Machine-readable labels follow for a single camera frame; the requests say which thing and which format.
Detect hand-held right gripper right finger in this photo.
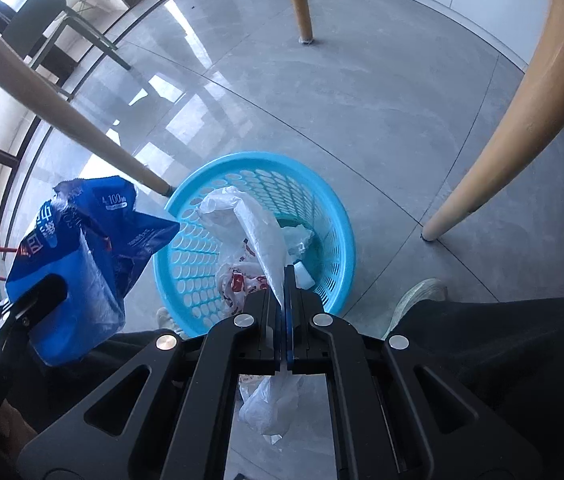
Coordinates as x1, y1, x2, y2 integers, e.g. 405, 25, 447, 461
285, 265, 532, 480

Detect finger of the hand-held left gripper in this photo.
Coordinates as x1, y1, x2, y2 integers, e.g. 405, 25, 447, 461
12, 274, 69, 331

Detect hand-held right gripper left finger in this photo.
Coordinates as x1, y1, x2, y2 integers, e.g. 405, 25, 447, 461
17, 289, 287, 480

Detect blue plastic snack bag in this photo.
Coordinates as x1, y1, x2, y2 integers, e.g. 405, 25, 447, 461
4, 175, 181, 367

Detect red and white wrapper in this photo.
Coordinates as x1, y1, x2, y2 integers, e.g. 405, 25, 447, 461
216, 240, 275, 321

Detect clear plastic wrap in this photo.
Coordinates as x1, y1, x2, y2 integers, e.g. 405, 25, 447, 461
282, 225, 315, 256

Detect white plastic bag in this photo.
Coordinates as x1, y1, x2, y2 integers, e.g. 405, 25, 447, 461
197, 186, 313, 446

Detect blue plastic basket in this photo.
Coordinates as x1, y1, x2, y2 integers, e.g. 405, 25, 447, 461
153, 152, 357, 336

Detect person's left hand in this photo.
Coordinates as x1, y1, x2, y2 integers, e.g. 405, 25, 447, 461
0, 395, 38, 453

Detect person's left white shoe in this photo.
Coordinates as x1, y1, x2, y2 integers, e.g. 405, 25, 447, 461
156, 306, 185, 333

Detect person's white shoe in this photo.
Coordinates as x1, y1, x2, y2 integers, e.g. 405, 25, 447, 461
156, 306, 185, 333
384, 278, 448, 338

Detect person's right white shoe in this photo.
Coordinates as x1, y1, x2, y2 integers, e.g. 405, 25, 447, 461
384, 278, 448, 338

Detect wooden table leg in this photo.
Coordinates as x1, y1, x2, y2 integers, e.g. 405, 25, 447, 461
422, 0, 564, 241
0, 15, 173, 197
280, 0, 314, 45

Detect person's dark pants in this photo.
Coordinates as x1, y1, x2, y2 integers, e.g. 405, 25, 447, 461
27, 297, 564, 480

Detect dark green chair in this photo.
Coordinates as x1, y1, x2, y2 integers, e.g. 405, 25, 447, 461
0, 0, 133, 101

